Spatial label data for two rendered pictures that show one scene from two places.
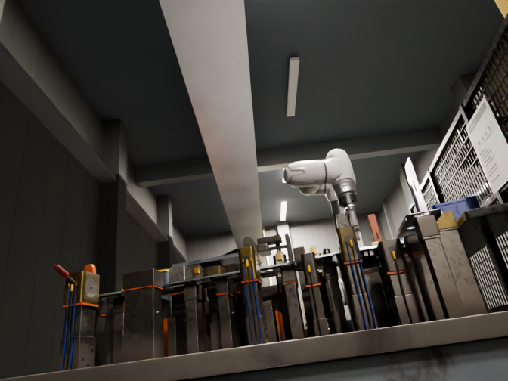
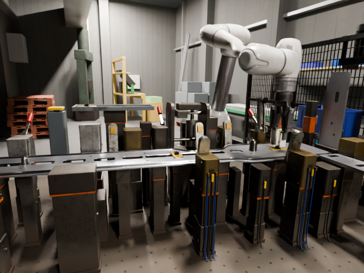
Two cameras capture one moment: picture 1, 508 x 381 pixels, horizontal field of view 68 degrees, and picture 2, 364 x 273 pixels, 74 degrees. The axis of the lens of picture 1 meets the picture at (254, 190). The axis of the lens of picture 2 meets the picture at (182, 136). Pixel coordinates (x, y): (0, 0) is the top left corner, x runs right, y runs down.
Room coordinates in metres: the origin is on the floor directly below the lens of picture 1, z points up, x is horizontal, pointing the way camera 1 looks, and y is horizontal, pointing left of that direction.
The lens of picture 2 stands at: (0.67, 0.44, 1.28)
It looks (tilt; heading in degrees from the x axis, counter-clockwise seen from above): 12 degrees down; 336
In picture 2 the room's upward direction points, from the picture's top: 1 degrees clockwise
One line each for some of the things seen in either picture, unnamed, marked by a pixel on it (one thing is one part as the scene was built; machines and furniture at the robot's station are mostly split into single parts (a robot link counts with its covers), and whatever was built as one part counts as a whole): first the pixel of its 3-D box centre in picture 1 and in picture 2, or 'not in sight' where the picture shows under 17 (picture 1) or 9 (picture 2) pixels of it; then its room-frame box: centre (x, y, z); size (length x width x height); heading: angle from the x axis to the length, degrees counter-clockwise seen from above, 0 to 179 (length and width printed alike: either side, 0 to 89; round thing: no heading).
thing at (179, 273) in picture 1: (184, 314); (93, 168); (1.74, 0.39, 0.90); 0.13 x 0.08 x 0.41; 172
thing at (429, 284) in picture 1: (425, 279); (338, 197); (1.23, -0.50, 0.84); 0.05 x 0.05 x 0.29; 82
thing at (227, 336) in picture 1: (228, 317); (156, 193); (1.53, 0.16, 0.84); 0.12 x 0.05 x 0.29; 172
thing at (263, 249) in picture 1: (277, 291); (186, 152); (1.71, -0.04, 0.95); 0.18 x 0.13 x 0.49; 82
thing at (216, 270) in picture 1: (220, 312); (132, 169); (1.71, 0.22, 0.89); 0.12 x 0.08 x 0.38; 172
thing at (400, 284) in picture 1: (400, 285); (323, 201); (1.24, -0.42, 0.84); 0.12 x 0.07 x 0.28; 172
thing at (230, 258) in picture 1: (211, 262); (114, 107); (1.88, 0.26, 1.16); 0.37 x 0.14 x 0.02; 82
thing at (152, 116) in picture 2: not in sight; (136, 90); (9.21, -1.53, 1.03); 1.59 x 1.42 x 2.06; 1
